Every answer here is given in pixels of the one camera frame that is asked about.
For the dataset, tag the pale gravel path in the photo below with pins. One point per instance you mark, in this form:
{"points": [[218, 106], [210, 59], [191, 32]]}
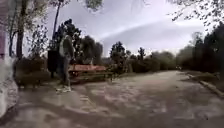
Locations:
{"points": [[133, 103]]}

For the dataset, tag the dark bin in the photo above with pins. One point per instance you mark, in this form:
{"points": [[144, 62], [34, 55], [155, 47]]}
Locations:
{"points": [[52, 63]]}

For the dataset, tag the stone kerb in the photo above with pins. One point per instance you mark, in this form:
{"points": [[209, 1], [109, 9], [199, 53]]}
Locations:
{"points": [[210, 86]]}

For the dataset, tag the low hedge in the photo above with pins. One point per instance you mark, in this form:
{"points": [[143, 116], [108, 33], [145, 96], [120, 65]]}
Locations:
{"points": [[31, 71]]}

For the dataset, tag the group of tall trees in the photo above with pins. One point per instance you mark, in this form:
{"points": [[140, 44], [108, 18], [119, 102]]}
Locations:
{"points": [[20, 36]]}

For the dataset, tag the person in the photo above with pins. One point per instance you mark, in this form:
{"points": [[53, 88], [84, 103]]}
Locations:
{"points": [[67, 53]]}

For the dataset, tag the pink pillar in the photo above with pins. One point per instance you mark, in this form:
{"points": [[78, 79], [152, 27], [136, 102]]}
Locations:
{"points": [[2, 30]]}

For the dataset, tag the pale stone wall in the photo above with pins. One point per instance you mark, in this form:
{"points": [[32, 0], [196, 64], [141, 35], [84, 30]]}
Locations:
{"points": [[7, 90]]}

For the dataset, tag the row of trees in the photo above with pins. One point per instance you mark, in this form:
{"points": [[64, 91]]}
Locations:
{"points": [[150, 61]]}

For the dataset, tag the red bench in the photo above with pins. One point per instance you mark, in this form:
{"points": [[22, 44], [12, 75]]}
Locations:
{"points": [[87, 68]]}

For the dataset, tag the overhanging tree branches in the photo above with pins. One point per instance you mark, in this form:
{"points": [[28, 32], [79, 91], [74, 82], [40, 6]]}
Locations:
{"points": [[203, 10]]}

